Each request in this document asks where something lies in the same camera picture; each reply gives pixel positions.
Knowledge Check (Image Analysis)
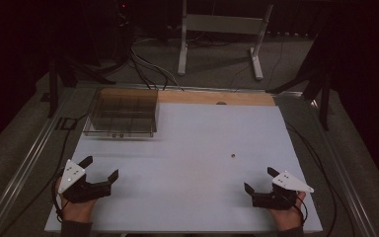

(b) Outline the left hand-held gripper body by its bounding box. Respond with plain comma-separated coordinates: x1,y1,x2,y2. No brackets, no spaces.
57,159,113,204

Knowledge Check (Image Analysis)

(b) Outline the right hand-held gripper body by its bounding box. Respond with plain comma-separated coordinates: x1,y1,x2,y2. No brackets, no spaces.
250,170,315,211

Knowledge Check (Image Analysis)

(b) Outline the person's right hand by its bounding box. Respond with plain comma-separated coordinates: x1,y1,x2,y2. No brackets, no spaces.
267,191,308,232

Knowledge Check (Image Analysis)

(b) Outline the person's left hand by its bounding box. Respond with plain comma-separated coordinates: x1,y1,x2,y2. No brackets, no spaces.
54,177,98,224

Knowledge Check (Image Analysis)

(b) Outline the clear plastic compartment box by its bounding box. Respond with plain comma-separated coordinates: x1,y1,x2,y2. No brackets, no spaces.
82,87,161,138

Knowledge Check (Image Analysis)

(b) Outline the black tripod stand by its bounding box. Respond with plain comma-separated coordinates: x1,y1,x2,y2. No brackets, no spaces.
40,53,116,119
265,33,335,131

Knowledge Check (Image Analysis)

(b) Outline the wooden board strip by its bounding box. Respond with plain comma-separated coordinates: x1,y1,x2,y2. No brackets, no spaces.
100,87,276,107

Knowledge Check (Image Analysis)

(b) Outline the white metal stand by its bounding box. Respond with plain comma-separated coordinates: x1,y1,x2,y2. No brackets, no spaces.
177,0,274,81

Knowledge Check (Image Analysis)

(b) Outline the left hand-held gripper cable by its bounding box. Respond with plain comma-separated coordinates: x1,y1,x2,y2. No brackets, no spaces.
0,113,90,237

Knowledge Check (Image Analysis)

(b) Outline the hand-held gripper cable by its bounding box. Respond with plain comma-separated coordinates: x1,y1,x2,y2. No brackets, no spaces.
0,113,90,237
284,121,356,237

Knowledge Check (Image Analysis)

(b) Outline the black flat bracket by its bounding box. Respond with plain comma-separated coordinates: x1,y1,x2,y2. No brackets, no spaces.
54,117,78,131

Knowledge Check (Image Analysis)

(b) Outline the right hand-held gripper cable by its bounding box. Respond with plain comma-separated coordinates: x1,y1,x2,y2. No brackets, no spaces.
284,121,356,237

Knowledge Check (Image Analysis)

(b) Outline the aluminium frame rail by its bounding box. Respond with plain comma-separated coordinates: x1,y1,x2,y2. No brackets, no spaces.
0,87,77,237
304,97,379,237

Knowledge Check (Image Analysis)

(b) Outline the thin black floor cable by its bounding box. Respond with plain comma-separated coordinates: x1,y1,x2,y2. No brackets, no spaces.
228,33,287,92

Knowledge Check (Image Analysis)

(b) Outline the bundle of floor cables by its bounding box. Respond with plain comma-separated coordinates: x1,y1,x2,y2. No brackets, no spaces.
124,36,186,92

